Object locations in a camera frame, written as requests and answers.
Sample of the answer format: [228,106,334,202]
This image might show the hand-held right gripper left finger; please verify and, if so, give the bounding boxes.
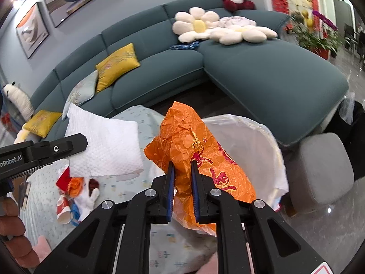
[34,161,176,274]

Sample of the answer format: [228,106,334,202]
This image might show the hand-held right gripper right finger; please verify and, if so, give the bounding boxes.
[190,160,328,274]

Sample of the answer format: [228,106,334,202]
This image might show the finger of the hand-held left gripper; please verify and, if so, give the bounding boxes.
[29,134,88,167]

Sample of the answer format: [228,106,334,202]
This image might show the red paper packet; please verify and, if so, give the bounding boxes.
[55,167,72,190]

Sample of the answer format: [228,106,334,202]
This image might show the white paper towel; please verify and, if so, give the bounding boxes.
[64,103,144,177]

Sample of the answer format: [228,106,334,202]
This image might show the orange plastic bag red print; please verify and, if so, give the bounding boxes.
[144,101,257,236]

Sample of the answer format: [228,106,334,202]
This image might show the trash bin with white liner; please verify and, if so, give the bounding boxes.
[200,114,290,212]

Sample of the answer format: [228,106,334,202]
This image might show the person's left hand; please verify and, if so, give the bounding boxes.
[0,198,40,269]

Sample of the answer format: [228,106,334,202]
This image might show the white and grey plush toy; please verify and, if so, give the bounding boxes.
[14,130,37,144]

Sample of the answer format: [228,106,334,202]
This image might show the yellow embroidered pillow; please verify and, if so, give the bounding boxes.
[22,109,63,138]
[95,43,141,93]

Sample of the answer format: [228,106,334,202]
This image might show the printed light blue tablecloth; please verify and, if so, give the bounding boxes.
[18,104,223,274]

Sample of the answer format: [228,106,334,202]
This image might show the red and white paper cup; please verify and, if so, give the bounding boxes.
[56,194,73,224]

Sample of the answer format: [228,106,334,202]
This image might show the white panda plush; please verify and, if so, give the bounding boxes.
[1,82,35,120]

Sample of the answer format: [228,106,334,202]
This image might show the light blue embroidered pillow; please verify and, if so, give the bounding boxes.
[62,70,99,120]

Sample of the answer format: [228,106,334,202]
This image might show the blue wrapper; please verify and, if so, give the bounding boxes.
[70,201,82,223]

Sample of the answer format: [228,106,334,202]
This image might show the small framed abstract painting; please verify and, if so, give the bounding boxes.
[16,2,50,59]

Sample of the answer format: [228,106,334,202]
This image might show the grey ottoman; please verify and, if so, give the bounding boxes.
[288,133,355,214]

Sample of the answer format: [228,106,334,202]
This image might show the teal sectional sofa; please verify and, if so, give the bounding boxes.
[30,0,350,149]

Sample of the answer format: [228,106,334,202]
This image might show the blue patterned cloth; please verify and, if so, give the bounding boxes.
[169,40,201,50]

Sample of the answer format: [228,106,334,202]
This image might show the white flower cushion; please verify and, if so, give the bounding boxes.
[172,7,220,43]
[209,24,278,45]

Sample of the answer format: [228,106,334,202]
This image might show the pale pink cushion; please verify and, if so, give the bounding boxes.
[218,16,256,29]

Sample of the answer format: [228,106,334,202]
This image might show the potted green plant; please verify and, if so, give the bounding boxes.
[288,10,347,60]

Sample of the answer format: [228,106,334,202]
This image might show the purple orchid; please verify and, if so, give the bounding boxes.
[312,10,338,32]

